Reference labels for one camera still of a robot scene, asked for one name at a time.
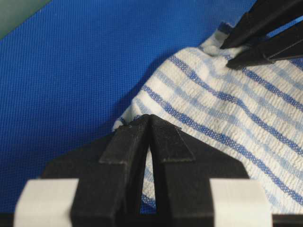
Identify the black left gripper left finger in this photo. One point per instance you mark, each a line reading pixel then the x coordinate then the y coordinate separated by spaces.
pixel 110 171

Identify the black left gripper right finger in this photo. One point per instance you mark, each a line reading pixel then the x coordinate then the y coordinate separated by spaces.
pixel 182 168

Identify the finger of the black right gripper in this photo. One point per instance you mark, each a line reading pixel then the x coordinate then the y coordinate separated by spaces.
pixel 264 16
pixel 283 46

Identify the white blue striped towel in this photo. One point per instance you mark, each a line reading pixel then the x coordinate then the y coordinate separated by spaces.
pixel 254 114

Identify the blue table cloth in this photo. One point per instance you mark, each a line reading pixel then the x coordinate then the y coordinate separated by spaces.
pixel 70 71

